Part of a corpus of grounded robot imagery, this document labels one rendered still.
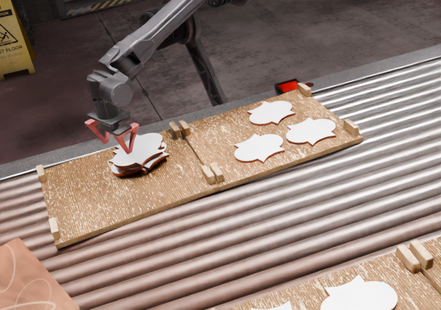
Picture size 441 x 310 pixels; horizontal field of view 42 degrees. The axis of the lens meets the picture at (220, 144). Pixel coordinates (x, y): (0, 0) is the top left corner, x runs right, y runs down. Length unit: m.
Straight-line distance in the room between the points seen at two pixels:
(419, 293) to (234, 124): 0.77
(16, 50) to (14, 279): 3.90
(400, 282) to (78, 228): 0.74
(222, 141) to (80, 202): 0.42
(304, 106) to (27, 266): 0.92
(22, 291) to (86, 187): 0.48
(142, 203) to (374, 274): 0.59
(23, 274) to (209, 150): 0.63
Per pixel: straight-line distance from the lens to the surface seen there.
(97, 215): 1.44
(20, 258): 1.23
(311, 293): 1.14
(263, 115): 1.69
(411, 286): 1.16
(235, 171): 1.48
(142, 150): 1.55
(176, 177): 1.50
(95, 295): 1.27
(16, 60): 5.00
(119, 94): 1.34
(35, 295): 1.14
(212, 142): 1.61
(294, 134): 1.58
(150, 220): 1.41
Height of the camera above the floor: 1.77
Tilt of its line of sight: 32 degrees down
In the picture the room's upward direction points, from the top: 10 degrees counter-clockwise
